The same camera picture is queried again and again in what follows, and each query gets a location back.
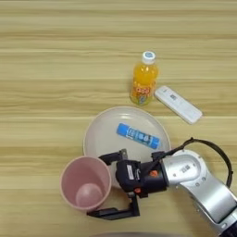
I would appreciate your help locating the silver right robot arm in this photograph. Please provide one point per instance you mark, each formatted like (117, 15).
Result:
(200, 185)

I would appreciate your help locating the pink plastic cup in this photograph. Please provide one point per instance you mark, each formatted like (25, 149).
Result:
(83, 182)

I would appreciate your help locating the blue tube white print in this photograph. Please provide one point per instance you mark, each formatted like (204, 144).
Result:
(139, 136)

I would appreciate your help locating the white oblong plastic device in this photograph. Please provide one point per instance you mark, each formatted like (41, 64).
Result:
(179, 105)

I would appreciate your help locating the beige round plate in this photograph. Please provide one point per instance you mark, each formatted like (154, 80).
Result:
(105, 135)

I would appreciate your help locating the orange juice bottle white cap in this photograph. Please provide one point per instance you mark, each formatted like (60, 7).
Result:
(143, 80)

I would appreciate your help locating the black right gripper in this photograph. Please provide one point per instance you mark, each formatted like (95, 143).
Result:
(154, 180)

